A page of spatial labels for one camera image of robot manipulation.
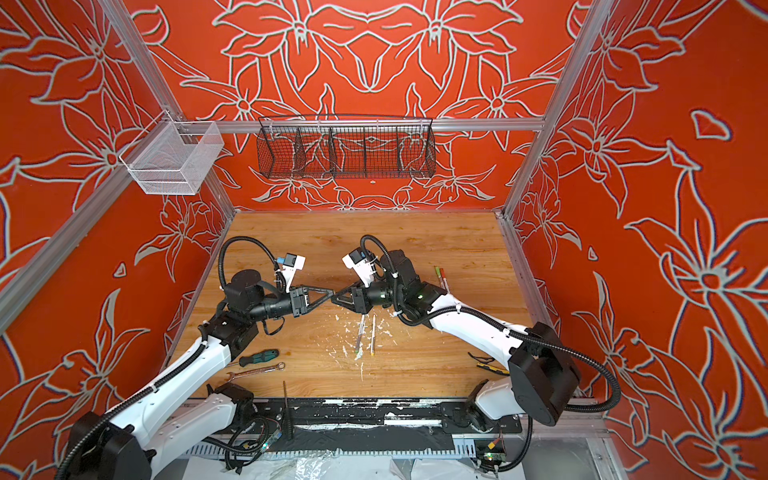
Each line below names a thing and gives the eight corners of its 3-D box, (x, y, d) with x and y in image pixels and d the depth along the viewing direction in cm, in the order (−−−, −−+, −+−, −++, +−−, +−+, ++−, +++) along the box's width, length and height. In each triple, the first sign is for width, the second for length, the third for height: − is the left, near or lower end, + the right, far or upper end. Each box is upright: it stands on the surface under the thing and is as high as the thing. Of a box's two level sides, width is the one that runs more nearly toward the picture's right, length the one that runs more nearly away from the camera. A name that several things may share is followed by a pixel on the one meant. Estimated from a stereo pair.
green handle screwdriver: (243, 367, 83) (238, 363, 80) (244, 358, 85) (239, 354, 82) (279, 359, 84) (275, 355, 82) (279, 351, 86) (276, 347, 83)
